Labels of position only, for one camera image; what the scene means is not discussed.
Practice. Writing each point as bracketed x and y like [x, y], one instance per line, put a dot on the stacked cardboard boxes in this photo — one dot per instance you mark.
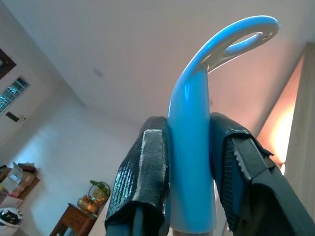
[16, 179]

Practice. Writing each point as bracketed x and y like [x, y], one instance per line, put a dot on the brown wooden side table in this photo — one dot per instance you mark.
[73, 221]

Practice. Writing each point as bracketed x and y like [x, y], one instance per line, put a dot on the dark wall switch box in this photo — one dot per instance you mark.
[13, 116]

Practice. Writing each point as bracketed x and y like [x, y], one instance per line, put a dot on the louvred glass window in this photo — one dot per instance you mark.
[12, 94]

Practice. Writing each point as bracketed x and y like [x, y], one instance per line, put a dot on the dark wooden frame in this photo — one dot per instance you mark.
[5, 62]

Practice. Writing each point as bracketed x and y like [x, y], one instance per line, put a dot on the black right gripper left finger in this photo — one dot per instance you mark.
[137, 177]

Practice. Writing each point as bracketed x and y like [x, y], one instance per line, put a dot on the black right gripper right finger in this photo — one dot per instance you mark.
[253, 186]

